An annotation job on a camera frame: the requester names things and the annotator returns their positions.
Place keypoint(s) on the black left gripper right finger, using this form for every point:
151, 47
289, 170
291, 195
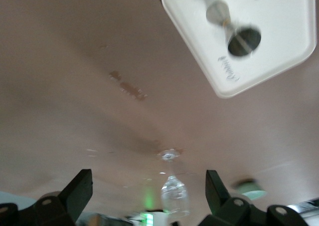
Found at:
218, 198

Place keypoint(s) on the mint green bowl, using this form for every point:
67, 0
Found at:
254, 194

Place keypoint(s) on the cream rabbit print tray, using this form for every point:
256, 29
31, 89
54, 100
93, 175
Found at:
199, 24

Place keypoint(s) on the clear wine glass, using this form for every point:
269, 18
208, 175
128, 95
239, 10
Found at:
174, 198

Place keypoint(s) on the steel double jigger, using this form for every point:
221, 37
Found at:
216, 11

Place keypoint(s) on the brown table cover sheet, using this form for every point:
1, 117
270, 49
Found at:
74, 86

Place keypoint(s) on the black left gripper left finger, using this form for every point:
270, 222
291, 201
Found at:
74, 198

